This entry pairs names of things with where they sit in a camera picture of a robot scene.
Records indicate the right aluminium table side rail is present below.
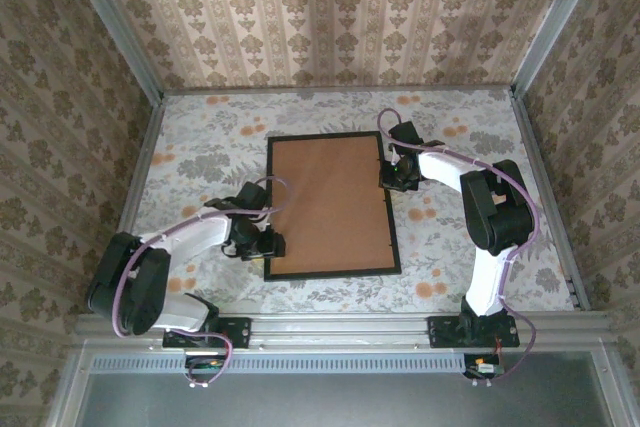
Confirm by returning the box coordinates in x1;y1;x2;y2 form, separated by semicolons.
510;91;592;312

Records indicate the black picture frame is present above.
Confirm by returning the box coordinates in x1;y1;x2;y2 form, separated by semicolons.
262;130;403;284

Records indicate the floral patterned table cover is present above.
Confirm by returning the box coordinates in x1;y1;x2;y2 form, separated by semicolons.
110;89;577;316

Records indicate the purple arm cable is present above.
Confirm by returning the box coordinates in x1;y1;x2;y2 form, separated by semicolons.
376;107;540;388
112;175;293;389

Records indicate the brown backing board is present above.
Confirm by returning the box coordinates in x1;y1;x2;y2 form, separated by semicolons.
272;136;399;273

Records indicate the grey slotted cable duct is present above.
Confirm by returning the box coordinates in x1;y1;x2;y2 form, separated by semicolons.
89;351;469;374

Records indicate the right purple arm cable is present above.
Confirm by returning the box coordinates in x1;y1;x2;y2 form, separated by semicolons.
376;107;540;388

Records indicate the left aluminium table side rail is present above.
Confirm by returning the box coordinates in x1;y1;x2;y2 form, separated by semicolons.
93;94;169;313

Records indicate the right small circuit board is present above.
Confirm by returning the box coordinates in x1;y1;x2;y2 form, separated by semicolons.
463;352;504;381

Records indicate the left small circuit board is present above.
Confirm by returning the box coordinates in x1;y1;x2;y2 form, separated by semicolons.
184;354;226;382

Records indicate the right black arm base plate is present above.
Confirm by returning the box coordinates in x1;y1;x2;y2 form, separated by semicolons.
427;315;521;350

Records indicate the grey metal sheet panel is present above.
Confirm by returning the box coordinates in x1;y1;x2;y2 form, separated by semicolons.
77;371;614;427

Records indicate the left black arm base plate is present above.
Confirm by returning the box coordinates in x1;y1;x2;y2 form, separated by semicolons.
162;316;251;350

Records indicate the long aluminium mounting rail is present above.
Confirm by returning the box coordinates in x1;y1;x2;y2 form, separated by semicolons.
74;310;614;354

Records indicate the aluminium table side rail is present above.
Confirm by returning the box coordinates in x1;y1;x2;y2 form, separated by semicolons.
93;94;169;313
510;91;592;312

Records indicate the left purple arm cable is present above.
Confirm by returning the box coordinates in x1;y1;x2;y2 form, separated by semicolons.
112;175;293;389

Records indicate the aluminium corner post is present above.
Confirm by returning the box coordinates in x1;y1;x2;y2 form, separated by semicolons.
509;0;612;98
58;0;166;103

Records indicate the aluminium lower frame bar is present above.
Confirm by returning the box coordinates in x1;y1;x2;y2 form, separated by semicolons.
593;346;632;427
47;341;96;427

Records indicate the right aluminium corner post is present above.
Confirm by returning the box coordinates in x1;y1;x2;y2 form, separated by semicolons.
509;0;612;98

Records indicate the left aluminium corner post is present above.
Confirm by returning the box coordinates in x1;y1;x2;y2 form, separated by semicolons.
58;0;166;103

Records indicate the small circuit board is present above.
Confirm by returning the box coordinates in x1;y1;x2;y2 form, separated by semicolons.
463;352;504;381
184;354;226;382

